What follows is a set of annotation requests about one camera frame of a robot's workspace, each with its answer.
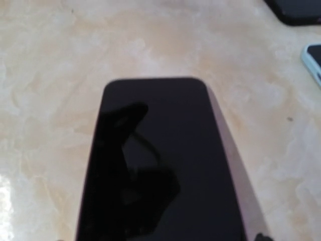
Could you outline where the black phone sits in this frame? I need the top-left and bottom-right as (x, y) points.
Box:
(75, 77), (271, 240)
(307, 44), (321, 67)

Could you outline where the light blue phone case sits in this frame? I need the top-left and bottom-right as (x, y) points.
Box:
(301, 43), (321, 88)

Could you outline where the black phone case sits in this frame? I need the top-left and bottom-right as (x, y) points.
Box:
(264, 0), (320, 26)

